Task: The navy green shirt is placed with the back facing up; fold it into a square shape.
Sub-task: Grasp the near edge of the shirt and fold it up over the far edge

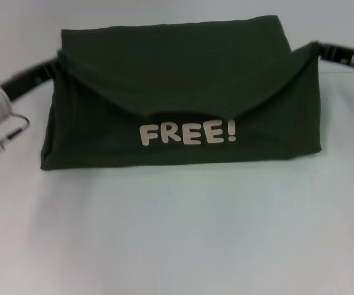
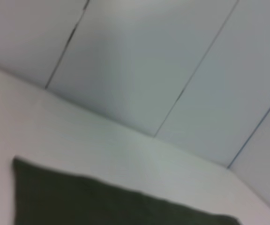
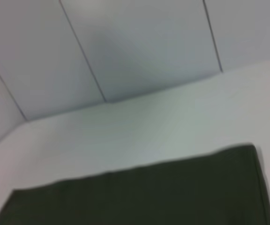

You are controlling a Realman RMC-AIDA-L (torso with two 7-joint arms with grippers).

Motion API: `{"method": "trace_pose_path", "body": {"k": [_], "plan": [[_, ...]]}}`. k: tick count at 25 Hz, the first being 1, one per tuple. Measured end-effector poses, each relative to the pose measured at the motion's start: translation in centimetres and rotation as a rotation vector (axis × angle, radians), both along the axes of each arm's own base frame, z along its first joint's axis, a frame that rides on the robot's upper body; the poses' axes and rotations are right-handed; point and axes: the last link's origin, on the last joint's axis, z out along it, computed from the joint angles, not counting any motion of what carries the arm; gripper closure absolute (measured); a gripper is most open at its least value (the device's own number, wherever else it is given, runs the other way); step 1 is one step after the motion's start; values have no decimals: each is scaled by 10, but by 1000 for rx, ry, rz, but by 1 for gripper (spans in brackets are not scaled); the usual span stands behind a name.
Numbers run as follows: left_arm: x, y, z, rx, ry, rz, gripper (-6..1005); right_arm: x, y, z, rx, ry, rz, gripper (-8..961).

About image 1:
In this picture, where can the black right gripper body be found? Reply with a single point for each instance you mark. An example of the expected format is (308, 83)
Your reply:
(343, 56)

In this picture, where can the dark green shirt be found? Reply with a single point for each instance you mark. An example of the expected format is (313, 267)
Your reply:
(180, 92)

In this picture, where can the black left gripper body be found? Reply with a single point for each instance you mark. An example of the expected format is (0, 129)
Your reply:
(26, 80)

